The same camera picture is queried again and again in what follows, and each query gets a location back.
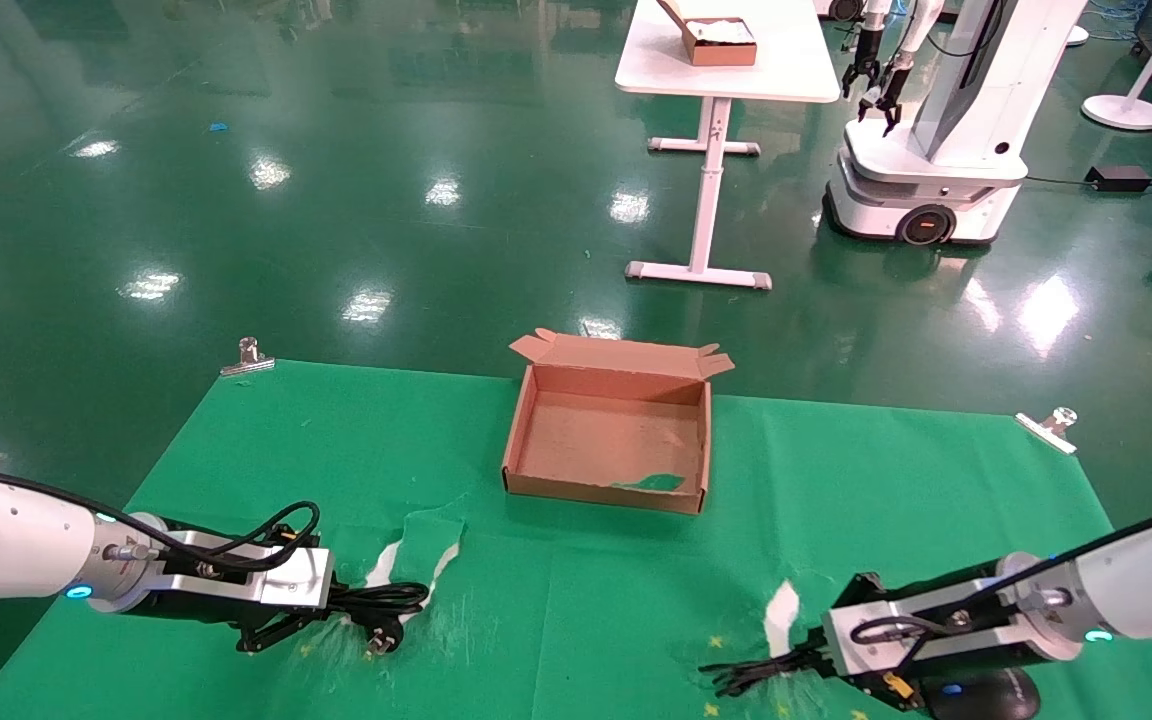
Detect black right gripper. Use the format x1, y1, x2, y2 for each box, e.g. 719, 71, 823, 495
784, 572, 1077, 713

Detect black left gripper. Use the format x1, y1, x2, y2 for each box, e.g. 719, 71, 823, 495
121, 585, 337, 654

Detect black power cable with plug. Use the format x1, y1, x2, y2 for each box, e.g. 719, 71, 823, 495
321, 582, 430, 656

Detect black computer mouse with cable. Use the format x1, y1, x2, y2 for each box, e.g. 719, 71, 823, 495
701, 650, 1042, 720

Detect white robot arm black gripper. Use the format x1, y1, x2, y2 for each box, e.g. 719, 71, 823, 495
858, 0, 942, 137
841, 0, 885, 101

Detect open brown cardboard box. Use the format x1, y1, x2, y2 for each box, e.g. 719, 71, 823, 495
501, 328, 735, 516

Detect small cardboard box white contents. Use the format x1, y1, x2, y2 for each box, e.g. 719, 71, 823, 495
656, 0, 757, 68

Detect green table cloth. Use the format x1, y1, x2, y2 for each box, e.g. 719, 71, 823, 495
0, 360, 1152, 720

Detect metal cloth clamp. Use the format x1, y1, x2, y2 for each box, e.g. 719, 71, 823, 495
220, 337, 276, 378
1014, 407, 1078, 456

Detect white wheeled robot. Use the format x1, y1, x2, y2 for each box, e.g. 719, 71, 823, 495
824, 0, 1087, 247

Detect white standing table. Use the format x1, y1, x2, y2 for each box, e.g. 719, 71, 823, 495
614, 0, 842, 292

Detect white round stand base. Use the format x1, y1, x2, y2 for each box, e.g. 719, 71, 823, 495
1081, 0, 1152, 132

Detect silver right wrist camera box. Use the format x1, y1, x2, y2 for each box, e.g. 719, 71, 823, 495
821, 578, 1022, 677

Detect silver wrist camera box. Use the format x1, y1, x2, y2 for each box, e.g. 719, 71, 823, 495
821, 578, 1022, 677
168, 530, 335, 611

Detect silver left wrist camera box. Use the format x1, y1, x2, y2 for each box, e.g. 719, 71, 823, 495
168, 530, 335, 611

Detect black power adapter with cable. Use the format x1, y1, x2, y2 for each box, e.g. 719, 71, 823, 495
1024, 165, 1152, 194

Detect blue cable bundle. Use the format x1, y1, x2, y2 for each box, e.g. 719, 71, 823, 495
1086, 0, 1152, 41

